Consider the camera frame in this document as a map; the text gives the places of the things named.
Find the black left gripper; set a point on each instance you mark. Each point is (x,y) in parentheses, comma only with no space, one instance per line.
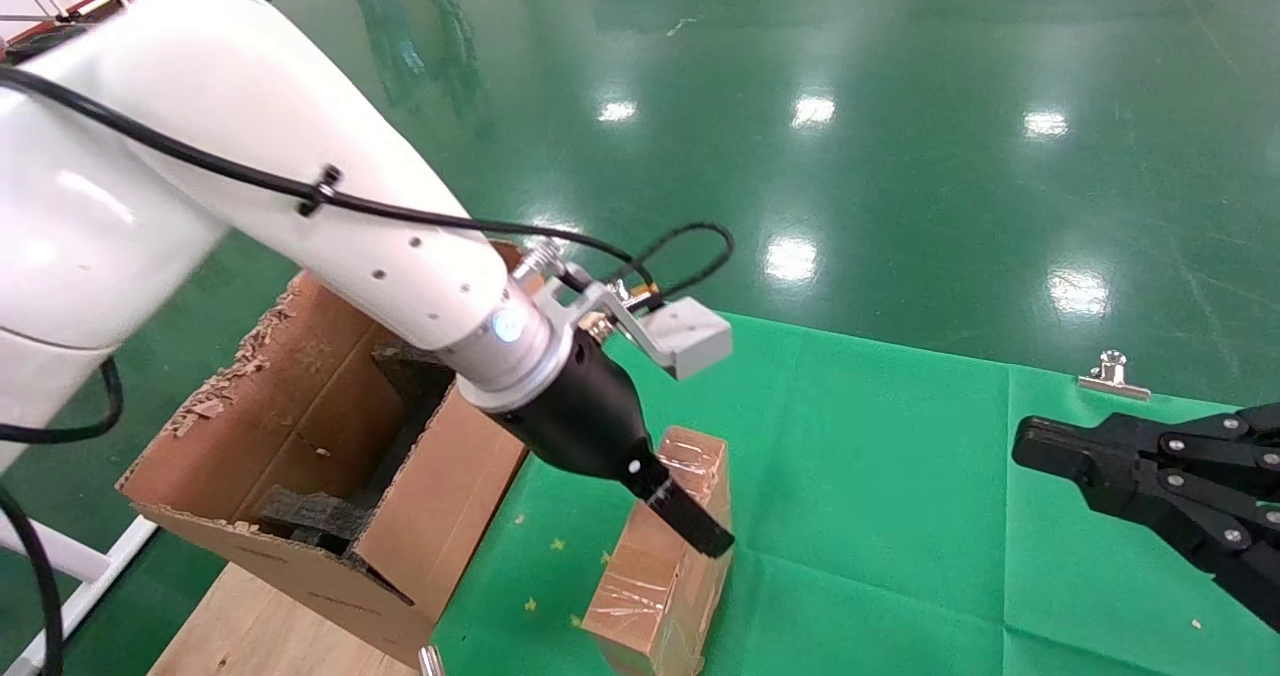
(580,416)

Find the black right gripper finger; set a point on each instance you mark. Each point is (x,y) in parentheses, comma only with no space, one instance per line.
(1140,441)
(1150,501)

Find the small taped cardboard box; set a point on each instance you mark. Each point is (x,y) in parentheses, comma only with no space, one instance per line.
(650,596)

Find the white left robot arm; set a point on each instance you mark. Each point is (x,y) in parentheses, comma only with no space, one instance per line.
(250,76)

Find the large open cardboard carton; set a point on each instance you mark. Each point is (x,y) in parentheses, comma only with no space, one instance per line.
(300,396)

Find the large green table cloth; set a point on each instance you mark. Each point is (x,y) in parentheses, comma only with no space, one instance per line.
(880,476)

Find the white tube frame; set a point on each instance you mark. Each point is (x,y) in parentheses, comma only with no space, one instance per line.
(120,556)

